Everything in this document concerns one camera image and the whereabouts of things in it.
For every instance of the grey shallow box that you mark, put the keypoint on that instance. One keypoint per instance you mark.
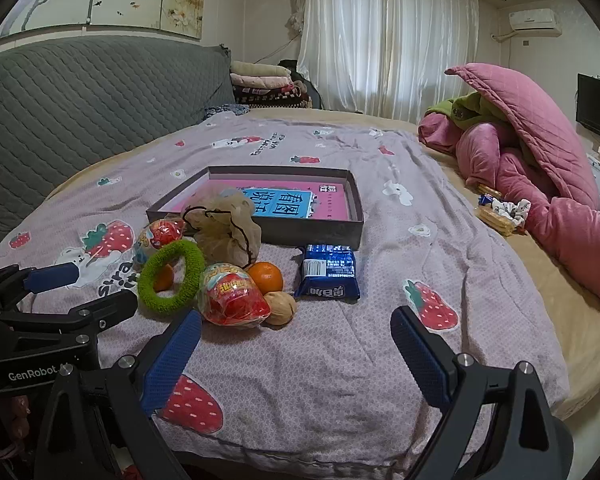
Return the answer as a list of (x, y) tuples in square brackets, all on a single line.
[(330, 235)]

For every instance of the small snack wrapper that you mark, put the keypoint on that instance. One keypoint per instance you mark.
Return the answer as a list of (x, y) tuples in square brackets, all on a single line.
[(489, 194)]

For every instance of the green fuzzy scrunchie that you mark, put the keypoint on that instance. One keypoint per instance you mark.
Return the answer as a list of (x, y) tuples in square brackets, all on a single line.
[(147, 290)]

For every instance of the cream folded blanket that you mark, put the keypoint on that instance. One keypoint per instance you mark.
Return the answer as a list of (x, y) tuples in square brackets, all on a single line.
[(257, 67)]

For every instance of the grey-blue knitted cloth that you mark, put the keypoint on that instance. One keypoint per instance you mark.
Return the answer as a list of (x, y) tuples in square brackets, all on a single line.
[(225, 111)]

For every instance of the white air conditioner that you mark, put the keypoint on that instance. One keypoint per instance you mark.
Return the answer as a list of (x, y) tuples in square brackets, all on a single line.
[(535, 21)]

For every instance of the dark cloth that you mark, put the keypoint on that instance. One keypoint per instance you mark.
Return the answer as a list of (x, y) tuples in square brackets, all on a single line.
[(300, 72)]

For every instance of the pink quilt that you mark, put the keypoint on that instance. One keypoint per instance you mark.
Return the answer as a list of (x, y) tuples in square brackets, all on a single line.
[(530, 175)]

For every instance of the green blanket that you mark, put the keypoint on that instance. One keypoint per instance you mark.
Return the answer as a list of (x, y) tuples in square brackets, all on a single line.
[(465, 107)]

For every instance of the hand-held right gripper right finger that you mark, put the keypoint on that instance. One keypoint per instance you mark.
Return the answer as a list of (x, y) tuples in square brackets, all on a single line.
[(420, 360)]

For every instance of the walnut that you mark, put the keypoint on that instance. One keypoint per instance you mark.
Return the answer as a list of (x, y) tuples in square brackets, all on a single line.
[(282, 307)]

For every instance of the beige sheer scrunchie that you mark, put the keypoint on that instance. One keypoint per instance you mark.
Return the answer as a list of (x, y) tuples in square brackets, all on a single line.
[(220, 240)]

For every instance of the cracker packet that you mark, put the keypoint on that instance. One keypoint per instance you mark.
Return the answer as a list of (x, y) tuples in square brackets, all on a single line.
[(497, 220)]

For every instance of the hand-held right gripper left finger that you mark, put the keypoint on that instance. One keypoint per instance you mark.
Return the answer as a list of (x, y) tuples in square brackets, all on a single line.
[(172, 355)]

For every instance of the grey quilted headboard cover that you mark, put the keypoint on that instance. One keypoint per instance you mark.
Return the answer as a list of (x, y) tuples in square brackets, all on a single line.
[(80, 110)]

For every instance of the blue snack packet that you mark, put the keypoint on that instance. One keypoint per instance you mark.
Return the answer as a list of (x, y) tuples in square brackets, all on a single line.
[(330, 285)]

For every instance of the checkered folded blanket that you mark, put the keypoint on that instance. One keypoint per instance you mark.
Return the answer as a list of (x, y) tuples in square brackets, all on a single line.
[(270, 96)]

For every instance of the pink folded blanket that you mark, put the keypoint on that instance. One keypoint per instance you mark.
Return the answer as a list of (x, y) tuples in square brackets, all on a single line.
[(257, 81)]

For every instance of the strawberry printed blanket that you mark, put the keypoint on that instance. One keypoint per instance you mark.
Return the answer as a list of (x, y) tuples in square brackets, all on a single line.
[(330, 350)]

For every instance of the black television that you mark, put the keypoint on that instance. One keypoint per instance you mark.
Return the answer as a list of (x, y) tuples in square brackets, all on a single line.
[(597, 105)]

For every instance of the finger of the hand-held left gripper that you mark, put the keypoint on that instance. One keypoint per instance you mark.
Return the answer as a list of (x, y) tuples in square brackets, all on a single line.
[(105, 310), (50, 277)]

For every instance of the orange mandarin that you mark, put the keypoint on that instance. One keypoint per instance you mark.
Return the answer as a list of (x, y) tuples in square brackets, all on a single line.
[(267, 277), (165, 277)]

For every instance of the red toy egg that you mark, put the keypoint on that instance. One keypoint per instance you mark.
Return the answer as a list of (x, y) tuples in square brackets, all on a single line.
[(230, 300)]

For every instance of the white curtain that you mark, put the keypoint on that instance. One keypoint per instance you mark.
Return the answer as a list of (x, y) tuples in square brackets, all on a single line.
[(380, 35)]

